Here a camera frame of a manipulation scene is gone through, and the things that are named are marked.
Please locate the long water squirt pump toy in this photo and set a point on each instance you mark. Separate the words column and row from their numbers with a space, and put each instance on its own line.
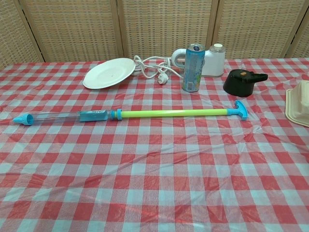
column 169, row 113

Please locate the red white checkered tablecloth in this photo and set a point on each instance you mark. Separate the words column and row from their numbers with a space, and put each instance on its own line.
column 154, row 169

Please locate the blue drink can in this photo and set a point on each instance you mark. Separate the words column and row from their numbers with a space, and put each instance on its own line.
column 193, row 70

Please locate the white round plate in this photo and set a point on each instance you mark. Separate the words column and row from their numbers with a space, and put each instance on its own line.
column 108, row 72

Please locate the white handheld appliance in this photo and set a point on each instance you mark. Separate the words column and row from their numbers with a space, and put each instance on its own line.
column 213, row 64

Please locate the black kettle lid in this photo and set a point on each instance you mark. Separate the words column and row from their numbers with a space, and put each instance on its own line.
column 237, row 84

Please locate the woven folding screen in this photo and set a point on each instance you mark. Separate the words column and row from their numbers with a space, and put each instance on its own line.
column 72, row 29

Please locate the beige lidded food container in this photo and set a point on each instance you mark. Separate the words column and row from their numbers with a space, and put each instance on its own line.
column 299, row 104

